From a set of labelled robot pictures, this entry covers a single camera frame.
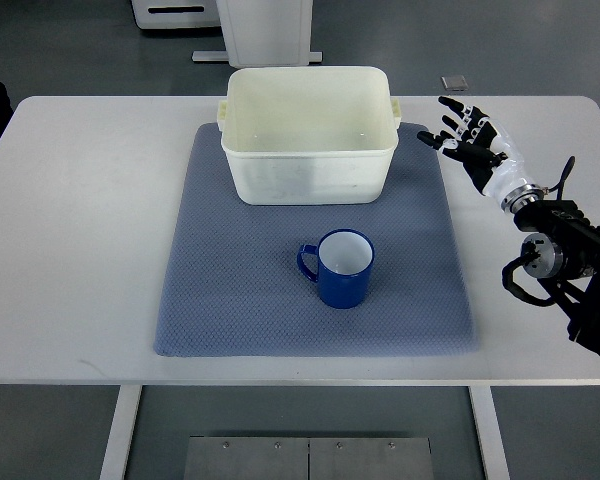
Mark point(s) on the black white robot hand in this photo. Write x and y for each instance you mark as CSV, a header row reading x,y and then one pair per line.
x,y
487,152

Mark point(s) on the blue enamel mug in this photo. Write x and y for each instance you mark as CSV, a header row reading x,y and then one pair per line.
x,y
340,266

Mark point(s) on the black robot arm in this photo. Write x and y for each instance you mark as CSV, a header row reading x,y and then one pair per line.
x,y
559,260

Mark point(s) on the cream plastic box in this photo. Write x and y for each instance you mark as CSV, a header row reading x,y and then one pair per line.
x,y
314,135

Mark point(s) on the small grey floor plate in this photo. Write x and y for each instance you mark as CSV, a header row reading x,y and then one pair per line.
x,y
454,83

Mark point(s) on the blue textured mat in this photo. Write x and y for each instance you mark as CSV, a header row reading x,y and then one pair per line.
x,y
232,286

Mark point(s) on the white table leg right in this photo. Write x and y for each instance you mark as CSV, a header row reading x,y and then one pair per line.
x,y
488,433

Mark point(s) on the white table leg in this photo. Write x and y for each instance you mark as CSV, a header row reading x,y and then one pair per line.
x,y
121,433
488,433

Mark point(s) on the white cabinet with slot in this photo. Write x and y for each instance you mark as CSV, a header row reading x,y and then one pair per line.
x,y
175,14

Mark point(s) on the grey metal floor plate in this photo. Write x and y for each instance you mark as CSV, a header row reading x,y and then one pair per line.
x,y
308,458

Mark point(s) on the white table leg left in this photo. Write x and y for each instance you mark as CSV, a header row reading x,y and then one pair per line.
x,y
121,433

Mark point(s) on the white pedestal column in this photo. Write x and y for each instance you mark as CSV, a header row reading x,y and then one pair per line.
x,y
266,33

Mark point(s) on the grey pedestal base plate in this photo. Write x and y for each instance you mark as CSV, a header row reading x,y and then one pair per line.
x,y
222,57

